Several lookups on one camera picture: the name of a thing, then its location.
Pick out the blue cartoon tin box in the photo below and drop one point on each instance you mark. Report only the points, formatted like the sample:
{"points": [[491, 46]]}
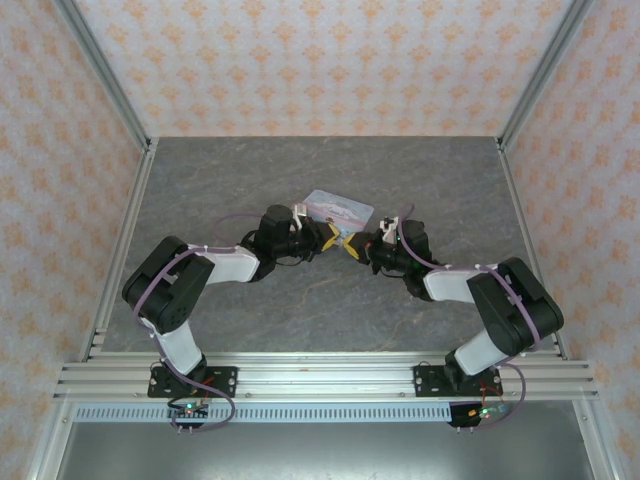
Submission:
{"points": [[340, 210]]}

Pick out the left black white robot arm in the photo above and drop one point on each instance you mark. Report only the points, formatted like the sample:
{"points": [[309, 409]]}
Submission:
{"points": [[165, 290]]}

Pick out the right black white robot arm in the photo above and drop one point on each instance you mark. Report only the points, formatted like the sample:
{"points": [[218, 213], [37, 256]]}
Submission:
{"points": [[515, 310]]}

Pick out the black rectangular device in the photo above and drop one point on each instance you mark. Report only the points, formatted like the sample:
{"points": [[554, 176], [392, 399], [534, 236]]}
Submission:
{"points": [[390, 226]]}

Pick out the grey metal panel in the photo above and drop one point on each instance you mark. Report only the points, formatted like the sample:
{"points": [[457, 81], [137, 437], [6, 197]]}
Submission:
{"points": [[325, 455]]}

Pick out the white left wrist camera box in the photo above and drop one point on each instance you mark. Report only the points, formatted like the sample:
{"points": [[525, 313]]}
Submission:
{"points": [[300, 212]]}

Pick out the aluminium base rail beam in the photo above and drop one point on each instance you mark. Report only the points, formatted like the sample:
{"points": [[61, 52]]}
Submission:
{"points": [[325, 375]]}

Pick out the aluminium table side rail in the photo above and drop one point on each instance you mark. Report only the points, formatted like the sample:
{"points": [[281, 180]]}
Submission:
{"points": [[517, 200], [136, 200]]}

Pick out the aluminium frame post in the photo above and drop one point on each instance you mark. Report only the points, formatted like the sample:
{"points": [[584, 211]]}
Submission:
{"points": [[597, 445], [50, 445], [105, 70], [542, 70]]}

